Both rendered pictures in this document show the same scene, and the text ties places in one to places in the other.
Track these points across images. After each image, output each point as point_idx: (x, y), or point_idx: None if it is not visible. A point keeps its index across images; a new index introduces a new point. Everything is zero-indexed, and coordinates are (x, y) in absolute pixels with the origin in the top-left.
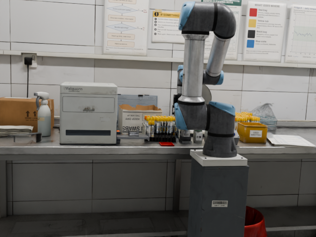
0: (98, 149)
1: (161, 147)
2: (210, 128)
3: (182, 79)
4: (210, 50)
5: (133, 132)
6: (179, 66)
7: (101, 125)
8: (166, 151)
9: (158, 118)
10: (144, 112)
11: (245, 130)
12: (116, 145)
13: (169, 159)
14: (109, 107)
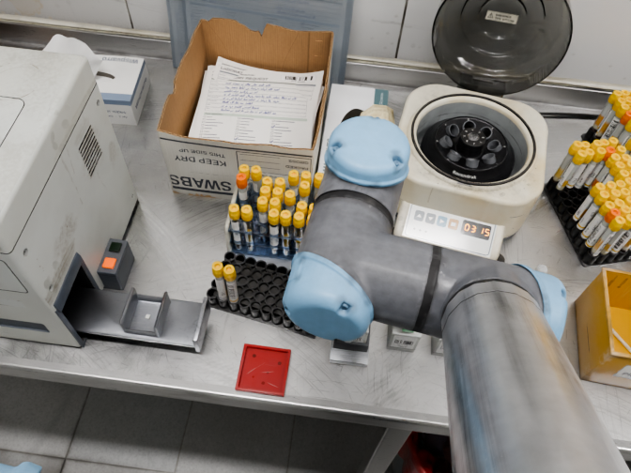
0: (12, 371)
1: (235, 399)
2: None
3: (289, 318)
4: (450, 427)
5: (210, 192)
6: (331, 154)
7: (3, 312)
8: (252, 406)
9: (273, 219)
10: (240, 148)
11: (606, 362)
12: (81, 357)
13: None
14: (1, 280)
